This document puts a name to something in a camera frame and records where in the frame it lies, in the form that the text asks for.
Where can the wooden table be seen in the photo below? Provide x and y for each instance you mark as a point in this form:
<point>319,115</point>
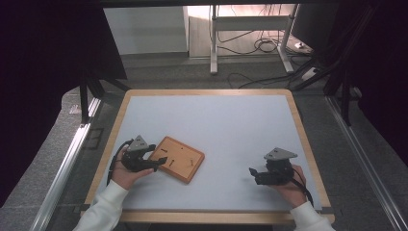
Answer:
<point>208,217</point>

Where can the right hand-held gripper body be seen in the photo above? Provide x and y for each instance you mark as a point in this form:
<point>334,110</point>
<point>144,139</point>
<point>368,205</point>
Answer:
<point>278,166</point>

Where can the dark curtain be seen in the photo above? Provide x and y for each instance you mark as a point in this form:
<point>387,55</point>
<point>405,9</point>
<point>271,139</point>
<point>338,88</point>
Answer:
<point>385,80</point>
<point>38,80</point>

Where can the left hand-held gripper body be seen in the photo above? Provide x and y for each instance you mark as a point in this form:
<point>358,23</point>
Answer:
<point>136,157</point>

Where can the white metal desk frame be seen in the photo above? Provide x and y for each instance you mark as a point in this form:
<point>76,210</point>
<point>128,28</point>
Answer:
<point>250,22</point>

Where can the white power strip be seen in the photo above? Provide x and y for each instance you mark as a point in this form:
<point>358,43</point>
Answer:
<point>309,73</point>

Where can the white panel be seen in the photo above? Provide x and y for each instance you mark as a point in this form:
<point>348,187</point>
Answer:
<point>144,29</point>

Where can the person's right hand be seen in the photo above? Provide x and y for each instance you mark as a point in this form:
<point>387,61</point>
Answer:
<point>292,192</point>

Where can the aluminium rail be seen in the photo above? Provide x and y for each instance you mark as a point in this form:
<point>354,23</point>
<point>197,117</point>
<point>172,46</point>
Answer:
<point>64,166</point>
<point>362,154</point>

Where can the dark monitor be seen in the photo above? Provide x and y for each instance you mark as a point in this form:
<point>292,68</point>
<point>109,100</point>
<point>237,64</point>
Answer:
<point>314,25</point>

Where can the dark floor plate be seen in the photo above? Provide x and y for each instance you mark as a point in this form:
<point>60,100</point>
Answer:
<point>93,138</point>

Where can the person's left hand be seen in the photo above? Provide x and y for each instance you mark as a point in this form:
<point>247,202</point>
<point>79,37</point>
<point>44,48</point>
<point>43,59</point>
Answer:
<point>123,176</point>

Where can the wooden picture frame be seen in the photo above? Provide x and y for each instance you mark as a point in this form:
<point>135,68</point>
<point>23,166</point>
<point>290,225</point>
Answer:
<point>183,162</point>

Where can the black metal stand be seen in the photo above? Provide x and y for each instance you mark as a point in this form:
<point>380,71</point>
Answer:
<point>344,96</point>
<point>85,102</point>

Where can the white table mat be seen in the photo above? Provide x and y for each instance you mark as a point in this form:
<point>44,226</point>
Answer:
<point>218,128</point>

